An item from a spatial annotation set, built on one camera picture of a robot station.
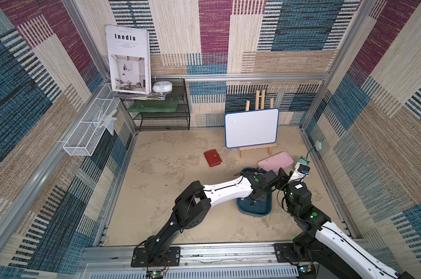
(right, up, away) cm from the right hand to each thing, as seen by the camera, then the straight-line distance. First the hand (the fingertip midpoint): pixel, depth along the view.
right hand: (284, 169), depth 78 cm
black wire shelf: (-60, +31, +38) cm, 77 cm away
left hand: (-9, -14, +7) cm, 18 cm away
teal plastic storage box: (-14, -20, +8) cm, 25 cm away
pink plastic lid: (+5, +1, +24) cm, 25 cm away
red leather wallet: (-32, +3, +27) cm, 41 cm away
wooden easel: (-8, +34, +11) cm, 37 cm away
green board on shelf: (-64, +32, +20) cm, 75 cm away
